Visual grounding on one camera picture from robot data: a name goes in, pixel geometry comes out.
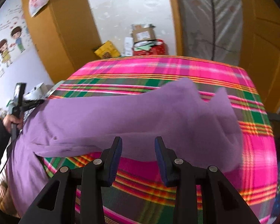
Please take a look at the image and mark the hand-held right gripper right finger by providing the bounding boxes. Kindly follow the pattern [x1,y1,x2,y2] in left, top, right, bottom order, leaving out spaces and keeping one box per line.
[154,136,260,224]

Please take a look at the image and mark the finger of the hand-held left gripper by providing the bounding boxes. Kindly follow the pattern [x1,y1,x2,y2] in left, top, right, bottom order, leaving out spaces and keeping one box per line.
[23,99,45,110]

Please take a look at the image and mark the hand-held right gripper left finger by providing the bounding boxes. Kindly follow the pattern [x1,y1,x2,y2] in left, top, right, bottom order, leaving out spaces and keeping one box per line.
[19,136,123,224]

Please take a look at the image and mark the purple fleece cloth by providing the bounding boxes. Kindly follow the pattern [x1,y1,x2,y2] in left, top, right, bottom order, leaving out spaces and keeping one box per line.
[7,77,244,218]

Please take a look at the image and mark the person's left hand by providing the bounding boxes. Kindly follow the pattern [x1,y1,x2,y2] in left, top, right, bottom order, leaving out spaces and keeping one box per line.
[3,115,23,133]

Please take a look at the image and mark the white paper bag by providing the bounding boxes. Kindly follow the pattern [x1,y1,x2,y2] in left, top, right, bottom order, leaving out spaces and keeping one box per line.
[26,83,48,98]

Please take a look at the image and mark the wooden wardrobe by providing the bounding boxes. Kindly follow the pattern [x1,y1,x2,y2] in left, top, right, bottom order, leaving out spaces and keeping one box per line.
[21,0,102,84]

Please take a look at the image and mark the yellow printed bag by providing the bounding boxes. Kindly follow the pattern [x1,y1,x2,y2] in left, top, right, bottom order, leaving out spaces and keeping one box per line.
[94,41,120,59]

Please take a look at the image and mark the white plastic bag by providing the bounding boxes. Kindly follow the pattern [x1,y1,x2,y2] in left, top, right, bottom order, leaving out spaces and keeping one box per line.
[27,0,49,18]

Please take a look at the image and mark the pink plaid blanket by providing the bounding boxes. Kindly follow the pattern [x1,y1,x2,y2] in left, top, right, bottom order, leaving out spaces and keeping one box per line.
[41,55,278,224]

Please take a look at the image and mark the brown quilted cloth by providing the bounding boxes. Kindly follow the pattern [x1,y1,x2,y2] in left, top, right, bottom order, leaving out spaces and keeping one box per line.
[0,182,17,215]

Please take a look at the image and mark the small white box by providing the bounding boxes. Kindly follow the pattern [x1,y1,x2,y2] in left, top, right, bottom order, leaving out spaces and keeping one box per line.
[124,37,134,57]

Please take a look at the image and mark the cardboard box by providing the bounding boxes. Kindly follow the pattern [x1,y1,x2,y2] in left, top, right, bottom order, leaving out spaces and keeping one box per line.
[131,24,157,45]

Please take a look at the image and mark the clear plastic door curtain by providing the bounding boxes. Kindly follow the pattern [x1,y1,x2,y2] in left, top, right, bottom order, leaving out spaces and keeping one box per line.
[178,0,244,67]

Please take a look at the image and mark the wooden door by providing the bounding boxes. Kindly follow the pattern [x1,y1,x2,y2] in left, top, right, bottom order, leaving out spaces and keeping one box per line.
[238,0,280,112]

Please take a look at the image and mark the cartoon children wall sticker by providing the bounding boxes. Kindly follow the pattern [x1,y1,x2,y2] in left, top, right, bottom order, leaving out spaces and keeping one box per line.
[0,5,33,77]

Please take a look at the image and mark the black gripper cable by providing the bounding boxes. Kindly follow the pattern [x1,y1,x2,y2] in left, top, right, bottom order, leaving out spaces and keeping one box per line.
[0,131,17,182]

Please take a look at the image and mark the wooden door frame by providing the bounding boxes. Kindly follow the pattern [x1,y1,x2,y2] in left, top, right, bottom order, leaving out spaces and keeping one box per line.
[166,0,185,56]

